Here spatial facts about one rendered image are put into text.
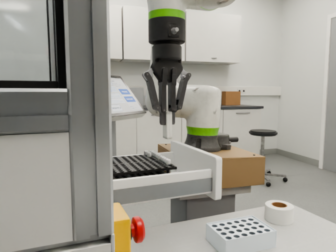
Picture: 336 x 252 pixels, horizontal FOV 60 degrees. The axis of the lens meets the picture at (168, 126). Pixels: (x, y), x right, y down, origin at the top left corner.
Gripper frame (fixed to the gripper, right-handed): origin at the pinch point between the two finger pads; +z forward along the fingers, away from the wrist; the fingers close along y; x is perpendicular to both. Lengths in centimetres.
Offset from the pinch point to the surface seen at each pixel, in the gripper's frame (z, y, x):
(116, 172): 10.4, -14.2, -2.4
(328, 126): 39, 333, 220
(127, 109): 1, 15, 99
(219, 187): 15.2, 10.1, -9.2
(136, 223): 11.3, -16.9, -28.9
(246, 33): -106, 282, 341
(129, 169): 10.5, -10.6, -1.0
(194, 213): 35.6, 19.3, 21.2
